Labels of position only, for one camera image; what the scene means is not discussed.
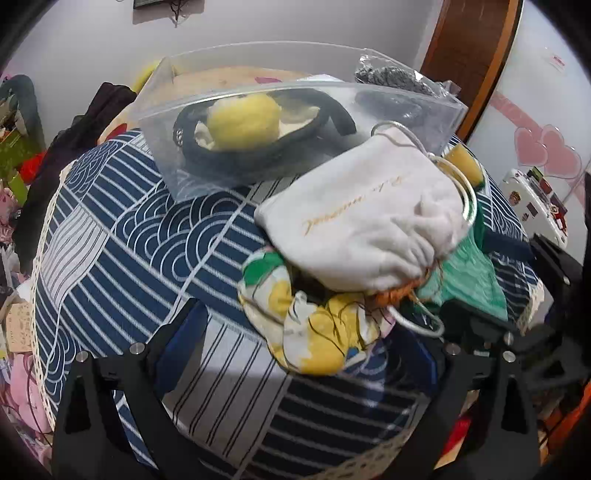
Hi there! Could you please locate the yellow round plush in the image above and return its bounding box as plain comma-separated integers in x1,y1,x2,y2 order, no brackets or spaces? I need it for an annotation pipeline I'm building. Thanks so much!
444,143,486,190

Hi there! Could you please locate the clear plastic zip bag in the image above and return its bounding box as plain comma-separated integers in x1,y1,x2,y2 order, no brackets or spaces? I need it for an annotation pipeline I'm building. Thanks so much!
134,42,469,203

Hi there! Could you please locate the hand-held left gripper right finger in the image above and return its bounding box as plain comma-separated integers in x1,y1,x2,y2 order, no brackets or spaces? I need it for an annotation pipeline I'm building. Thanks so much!
427,302,542,480

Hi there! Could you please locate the white suitcase with stickers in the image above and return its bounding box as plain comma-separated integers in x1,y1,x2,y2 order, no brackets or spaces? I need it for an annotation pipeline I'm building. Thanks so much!
501,168,571,252

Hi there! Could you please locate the white drawstring pouch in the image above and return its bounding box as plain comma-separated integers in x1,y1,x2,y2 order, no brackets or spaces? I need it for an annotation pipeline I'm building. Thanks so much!
254,121,477,294

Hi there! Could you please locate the yellow plush ball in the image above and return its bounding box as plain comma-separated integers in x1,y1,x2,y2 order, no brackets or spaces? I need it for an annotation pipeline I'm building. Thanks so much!
206,93,281,152

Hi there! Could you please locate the black clothing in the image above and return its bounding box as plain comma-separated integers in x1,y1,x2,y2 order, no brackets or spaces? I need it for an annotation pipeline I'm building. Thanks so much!
11,82,138,275

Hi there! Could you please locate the pink plush toy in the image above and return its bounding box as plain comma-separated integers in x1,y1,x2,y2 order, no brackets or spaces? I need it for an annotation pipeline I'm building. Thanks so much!
4,353,54,437

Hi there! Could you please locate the green box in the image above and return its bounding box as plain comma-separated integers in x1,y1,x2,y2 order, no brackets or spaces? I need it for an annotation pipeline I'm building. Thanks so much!
0,131,44,197

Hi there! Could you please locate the grey knit in plastic bag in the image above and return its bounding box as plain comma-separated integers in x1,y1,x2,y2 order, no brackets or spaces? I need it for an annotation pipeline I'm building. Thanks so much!
355,52,461,99

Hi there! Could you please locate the green knitted cloth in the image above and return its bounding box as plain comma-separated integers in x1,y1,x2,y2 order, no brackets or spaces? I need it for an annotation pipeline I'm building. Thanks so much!
416,203,509,323

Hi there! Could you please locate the orange woven pouch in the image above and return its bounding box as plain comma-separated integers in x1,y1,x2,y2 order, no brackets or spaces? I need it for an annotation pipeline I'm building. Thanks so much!
369,261,444,309

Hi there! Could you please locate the black fabric headband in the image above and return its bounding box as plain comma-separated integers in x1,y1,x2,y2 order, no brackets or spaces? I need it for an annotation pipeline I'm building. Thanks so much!
173,90,357,168

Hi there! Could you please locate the lemon print fabric scrunchie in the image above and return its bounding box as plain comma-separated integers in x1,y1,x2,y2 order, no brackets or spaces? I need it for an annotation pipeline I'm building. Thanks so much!
237,247,398,374

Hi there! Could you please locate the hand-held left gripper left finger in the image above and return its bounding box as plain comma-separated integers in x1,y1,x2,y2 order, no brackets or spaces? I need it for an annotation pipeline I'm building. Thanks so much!
50,298,211,480

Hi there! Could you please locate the blue white patterned tablecloth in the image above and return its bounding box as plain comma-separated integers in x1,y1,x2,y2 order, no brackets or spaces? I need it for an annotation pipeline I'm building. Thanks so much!
28,124,546,480

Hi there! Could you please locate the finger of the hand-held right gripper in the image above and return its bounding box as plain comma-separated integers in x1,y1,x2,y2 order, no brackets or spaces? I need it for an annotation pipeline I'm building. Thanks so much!
484,230,536,265

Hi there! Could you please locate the pink heart wall sticker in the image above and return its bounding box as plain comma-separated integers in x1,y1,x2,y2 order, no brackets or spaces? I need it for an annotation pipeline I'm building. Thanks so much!
490,90,587,204

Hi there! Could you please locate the brown wooden door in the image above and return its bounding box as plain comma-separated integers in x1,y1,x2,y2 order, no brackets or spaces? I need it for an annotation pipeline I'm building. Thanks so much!
419,0,525,141

